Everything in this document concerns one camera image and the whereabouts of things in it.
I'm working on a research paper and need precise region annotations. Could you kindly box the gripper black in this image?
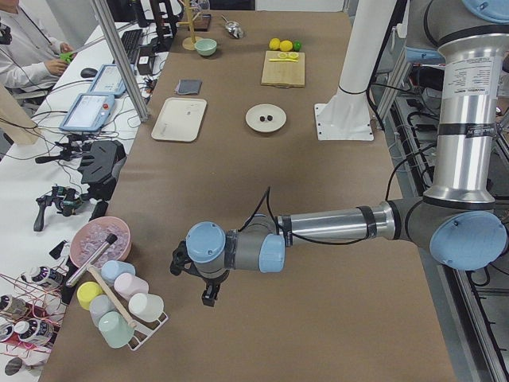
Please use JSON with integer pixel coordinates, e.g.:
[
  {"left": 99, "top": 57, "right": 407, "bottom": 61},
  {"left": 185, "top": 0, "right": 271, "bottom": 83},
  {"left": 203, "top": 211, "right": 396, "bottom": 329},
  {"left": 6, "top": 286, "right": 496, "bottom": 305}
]
[{"left": 201, "top": 272, "right": 229, "bottom": 306}]

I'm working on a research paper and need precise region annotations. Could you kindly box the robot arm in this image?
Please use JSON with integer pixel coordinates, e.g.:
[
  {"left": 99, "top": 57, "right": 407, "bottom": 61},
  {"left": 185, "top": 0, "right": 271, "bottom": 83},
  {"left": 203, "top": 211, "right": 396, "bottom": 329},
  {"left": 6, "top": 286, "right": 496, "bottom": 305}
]
[{"left": 170, "top": 1, "right": 508, "bottom": 306}]

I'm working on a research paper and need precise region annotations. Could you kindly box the cream rabbit tray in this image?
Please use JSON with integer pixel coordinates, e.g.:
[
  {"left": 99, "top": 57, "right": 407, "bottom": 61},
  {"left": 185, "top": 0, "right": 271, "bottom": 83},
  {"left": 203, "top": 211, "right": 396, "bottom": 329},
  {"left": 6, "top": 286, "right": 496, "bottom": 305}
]
[{"left": 151, "top": 97, "right": 207, "bottom": 142}]

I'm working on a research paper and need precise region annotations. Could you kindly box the white cup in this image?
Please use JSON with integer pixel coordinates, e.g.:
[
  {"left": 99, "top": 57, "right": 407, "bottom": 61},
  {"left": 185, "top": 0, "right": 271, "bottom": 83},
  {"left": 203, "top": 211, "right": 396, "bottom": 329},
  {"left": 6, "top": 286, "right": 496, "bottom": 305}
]
[{"left": 128, "top": 293, "right": 164, "bottom": 322}]

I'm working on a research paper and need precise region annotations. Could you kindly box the white cup rack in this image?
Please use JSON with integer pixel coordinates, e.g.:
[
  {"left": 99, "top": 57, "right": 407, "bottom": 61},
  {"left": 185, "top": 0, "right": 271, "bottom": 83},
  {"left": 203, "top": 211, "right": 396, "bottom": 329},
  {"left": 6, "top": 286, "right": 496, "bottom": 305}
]
[{"left": 127, "top": 312, "right": 169, "bottom": 351}]

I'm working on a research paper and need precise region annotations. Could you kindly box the pink cup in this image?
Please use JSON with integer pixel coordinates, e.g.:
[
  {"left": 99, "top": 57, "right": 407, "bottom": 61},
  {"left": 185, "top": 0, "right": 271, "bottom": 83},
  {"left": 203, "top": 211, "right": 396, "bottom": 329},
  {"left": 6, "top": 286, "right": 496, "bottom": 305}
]
[{"left": 114, "top": 272, "right": 149, "bottom": 300}]

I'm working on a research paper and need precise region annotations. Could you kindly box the mint cup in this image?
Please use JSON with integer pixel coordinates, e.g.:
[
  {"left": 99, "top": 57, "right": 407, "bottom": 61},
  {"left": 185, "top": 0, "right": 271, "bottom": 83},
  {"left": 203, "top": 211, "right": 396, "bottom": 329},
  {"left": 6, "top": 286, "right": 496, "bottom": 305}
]
[{"left": 98, "top": 311, "right": 134, "bottom": 349}]

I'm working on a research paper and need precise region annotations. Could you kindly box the blue cup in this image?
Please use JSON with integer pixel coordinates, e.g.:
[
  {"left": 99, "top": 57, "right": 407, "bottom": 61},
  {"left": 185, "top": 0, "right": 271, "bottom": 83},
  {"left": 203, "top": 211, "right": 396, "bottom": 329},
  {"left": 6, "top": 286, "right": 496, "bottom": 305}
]
[{"left": 100, "top": 260, "right": 136, "bottom": 286}]

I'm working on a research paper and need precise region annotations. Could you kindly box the grey cup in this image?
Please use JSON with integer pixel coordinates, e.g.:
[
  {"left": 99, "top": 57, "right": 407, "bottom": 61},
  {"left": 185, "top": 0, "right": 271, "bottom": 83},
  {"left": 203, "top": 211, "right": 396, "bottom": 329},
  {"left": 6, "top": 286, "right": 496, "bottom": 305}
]
[{"left": 89, "top": 294, "right": 116, "bottom": 327}]

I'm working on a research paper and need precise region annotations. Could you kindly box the metal muddler black tip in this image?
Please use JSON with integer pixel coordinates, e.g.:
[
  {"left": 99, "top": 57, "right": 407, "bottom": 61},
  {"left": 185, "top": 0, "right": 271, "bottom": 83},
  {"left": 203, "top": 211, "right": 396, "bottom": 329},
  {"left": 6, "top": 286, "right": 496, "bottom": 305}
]
[{"left": 65, "top": 234, "right": 118, "bottom": 287}]

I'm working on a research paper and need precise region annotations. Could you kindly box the yellow cup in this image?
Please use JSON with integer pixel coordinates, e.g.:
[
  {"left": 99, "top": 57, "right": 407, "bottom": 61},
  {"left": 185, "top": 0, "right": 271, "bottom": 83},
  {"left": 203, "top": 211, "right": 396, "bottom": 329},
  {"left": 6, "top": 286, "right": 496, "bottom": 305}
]
[{"left": 76, "top": 281, "right": 103, "bottom": 310}]

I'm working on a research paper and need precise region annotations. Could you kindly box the pink bowl with ice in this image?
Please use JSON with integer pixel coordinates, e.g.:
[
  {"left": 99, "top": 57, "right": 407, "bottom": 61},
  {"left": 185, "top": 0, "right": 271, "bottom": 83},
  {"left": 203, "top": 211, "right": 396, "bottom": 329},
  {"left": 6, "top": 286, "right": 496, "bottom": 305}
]
[{"left": 70, "top": 216, "right": 131, "bottom": 268}]

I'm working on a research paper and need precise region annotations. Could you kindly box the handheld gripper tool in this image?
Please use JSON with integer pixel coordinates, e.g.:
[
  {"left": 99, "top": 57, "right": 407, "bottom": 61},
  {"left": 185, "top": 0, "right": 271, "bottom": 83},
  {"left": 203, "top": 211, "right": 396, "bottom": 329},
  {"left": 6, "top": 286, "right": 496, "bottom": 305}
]
[{"left": 33, "top": 185, "right": 84, "bottom": 232}]

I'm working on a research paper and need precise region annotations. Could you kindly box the bottle rack with bottles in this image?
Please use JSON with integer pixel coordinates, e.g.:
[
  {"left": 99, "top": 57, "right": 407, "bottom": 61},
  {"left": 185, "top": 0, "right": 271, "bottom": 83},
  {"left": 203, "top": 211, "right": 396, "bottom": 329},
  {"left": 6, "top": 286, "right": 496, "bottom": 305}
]
[{"left": 1, "top": 266, "right": 67, "bottom": 351}]

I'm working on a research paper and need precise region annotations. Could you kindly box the round cream plate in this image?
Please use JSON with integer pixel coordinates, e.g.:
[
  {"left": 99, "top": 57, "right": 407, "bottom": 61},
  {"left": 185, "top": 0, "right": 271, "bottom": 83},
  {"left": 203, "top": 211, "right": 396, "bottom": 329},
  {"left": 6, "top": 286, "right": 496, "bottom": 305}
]
[{"left": 245, "top": 103, "right": 286, "bottom": 133}]

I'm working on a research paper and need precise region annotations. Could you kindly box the grey folded cloth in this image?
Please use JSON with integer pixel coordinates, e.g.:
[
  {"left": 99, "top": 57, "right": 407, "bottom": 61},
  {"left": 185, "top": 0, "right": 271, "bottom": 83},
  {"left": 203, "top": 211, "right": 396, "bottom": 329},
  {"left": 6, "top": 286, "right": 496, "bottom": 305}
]
[{"left": 175, "top": 79, "right": 202, "bottom": 96}]

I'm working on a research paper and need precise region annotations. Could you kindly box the teach pendant near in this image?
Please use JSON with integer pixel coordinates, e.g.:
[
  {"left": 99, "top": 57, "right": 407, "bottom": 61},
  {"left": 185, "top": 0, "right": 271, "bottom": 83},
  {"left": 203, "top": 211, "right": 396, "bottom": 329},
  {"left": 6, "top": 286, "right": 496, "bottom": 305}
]
[{"left": 60, "top": 92, "right": 115, "bottom": 132}]

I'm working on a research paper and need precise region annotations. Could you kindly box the teach pendant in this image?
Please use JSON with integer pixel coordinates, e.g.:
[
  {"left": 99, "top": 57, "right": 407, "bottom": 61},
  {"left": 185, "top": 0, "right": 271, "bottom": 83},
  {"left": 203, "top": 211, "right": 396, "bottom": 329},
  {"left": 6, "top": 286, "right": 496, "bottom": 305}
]
[
  {"left": 60, "top": 92, "right": 115, "bottom": 132},
  {"left": 88, "top": 64, "right": 126, "bottom": 98}
]

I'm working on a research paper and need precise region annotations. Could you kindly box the wooden cutting board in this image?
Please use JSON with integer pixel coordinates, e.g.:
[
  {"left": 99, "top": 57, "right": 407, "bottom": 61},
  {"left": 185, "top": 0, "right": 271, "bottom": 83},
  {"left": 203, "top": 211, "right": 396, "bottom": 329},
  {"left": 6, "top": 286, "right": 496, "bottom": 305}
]
[{"left": 261, "top": 51, "right": 305, "bottom": 88}]

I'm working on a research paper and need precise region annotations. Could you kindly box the teach pendant far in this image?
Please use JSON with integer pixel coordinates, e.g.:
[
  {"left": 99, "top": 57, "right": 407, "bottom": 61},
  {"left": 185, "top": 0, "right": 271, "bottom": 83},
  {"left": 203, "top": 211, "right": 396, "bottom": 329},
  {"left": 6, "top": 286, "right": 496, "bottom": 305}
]
[{"left": 88, "top": 64, "right": 126, "bottom": 98}]

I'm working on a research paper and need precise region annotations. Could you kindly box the mint green bowl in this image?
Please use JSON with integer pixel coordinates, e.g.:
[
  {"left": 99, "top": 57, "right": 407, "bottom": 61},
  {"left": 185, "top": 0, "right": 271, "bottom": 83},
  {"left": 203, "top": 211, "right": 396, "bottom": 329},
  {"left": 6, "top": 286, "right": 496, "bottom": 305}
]
[{"left": 194, "top": 38, "right": 217, "bottom": 57}]

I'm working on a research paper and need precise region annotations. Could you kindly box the yellow plastic knife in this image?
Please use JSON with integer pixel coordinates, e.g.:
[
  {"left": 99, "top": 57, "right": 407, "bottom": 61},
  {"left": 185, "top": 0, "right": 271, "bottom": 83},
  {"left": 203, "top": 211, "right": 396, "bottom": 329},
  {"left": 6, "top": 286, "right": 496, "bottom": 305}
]
[{"left": 268, "top": 58, "right": 299, "bottom": 63}]

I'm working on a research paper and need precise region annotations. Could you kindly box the wooden mug tree stand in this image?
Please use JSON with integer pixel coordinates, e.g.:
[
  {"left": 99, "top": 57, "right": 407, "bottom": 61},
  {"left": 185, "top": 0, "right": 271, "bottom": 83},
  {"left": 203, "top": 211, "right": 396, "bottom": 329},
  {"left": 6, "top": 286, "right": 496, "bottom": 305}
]
[{"left": 177, "top": 0, "right": 201, "bottom": 51}]

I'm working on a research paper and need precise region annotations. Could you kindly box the black computer mouse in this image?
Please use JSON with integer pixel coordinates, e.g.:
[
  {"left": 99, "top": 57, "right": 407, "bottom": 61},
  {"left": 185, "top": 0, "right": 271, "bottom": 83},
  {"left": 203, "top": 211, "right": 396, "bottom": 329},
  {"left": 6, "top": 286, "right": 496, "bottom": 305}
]
[{"left": 80, "top": 68, "right": 98, "bottom": 79}]

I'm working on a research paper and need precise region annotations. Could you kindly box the yellow lemon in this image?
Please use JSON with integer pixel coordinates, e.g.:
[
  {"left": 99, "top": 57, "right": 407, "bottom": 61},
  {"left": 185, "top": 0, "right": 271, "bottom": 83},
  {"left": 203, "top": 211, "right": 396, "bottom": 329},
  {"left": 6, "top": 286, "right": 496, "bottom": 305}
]
[
  {"left": 269, "top": 38, "right": 281, "bottom": 51},
  {"left": 278, "top": 40, "right": 293, "bottom": 52}
]

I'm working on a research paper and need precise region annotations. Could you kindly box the black keyboard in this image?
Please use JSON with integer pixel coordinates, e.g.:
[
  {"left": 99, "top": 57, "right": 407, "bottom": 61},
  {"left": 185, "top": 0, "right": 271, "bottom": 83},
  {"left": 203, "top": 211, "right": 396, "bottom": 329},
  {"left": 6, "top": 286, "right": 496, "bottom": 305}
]
[{"left": 121, "top": 29, "right": 143, "bottom": 64}]

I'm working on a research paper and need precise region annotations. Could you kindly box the metal scoop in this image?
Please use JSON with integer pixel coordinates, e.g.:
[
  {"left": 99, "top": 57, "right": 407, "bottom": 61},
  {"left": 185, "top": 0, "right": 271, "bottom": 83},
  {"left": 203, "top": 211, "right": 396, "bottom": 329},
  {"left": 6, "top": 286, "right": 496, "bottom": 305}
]
[{"left": 222, "top": 15, "right": 244, "bottom": 39}]

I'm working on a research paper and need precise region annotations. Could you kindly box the person in white shirt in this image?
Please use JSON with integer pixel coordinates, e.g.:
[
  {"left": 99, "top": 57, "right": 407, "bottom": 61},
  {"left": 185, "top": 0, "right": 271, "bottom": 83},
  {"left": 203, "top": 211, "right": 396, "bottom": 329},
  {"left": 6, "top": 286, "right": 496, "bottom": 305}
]
[{"left": 1, "top": 1, "right": 73, "bottom": 92}]

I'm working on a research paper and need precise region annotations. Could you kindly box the black camera stand device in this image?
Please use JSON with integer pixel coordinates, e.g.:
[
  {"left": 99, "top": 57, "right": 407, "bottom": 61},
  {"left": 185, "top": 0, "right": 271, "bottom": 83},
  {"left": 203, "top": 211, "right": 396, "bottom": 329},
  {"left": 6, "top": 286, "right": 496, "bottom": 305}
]
[{"left": 78, "top": 140, "right": 126, "bottom": 201}]

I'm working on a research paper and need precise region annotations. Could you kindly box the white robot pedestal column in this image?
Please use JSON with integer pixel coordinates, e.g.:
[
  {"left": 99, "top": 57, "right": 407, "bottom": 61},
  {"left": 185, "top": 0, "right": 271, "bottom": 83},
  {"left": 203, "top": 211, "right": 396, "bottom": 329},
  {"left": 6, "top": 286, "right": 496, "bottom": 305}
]
[{"left": 314, "top": 0, "right": 406, "bottom": 141}]

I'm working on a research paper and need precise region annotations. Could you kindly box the aluminium frame post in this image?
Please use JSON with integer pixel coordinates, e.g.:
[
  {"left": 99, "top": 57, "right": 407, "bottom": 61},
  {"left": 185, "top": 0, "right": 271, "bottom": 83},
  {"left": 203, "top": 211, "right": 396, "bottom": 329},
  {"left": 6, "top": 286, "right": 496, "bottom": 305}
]
[{"left": 91, "top": 0, "right": 149, "bottom": 123}]

